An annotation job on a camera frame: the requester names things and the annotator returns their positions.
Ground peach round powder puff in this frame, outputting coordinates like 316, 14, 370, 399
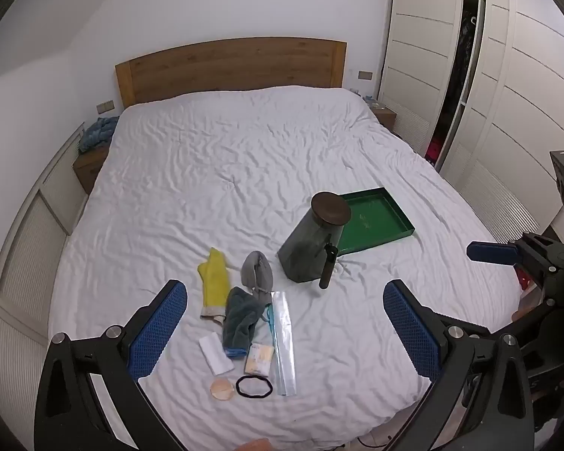
210, 377, 236, 401

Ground blue crumpled cloth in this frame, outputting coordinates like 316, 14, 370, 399
77, 117, 120, 153

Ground black hair tie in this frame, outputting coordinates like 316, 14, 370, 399
236, 375, 273, 398

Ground dark green canister brown lid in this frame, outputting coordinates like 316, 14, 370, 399
277, 192, 353, 283

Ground black cylinder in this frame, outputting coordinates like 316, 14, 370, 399
320, 243, 335, 289

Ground wooden headboard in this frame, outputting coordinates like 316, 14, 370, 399
115, 38, 347, 109

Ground white slatted wall panel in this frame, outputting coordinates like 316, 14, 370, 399
0, 122, 85, 433

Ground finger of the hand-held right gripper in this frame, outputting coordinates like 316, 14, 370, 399
467, 232, 564, 292

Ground wooden nightstand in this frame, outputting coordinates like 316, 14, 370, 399
370, 106, 398, 132
73, 143, 111, 195

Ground beige packet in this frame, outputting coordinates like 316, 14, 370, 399
244, 344, 276, 377

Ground yellow sock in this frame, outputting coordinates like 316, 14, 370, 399
197, 247, 230, 318

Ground white bed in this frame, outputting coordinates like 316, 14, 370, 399
49, 85, 527, 451

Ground white wardrobe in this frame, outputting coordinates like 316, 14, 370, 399
378, 0, 564, 245

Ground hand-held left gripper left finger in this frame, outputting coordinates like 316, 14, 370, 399
34, 279, 189, 451

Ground dark grey sock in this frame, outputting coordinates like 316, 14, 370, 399
223, 286, 266, 359

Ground hanging dark clothes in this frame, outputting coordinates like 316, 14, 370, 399
423, 9, 475, 165

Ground green tray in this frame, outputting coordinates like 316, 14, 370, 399
337, 187, 417, 257

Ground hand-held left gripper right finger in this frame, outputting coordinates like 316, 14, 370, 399
382, 278, 537, 451

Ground white folded cloth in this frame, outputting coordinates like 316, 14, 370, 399
199, 333, 236, 377

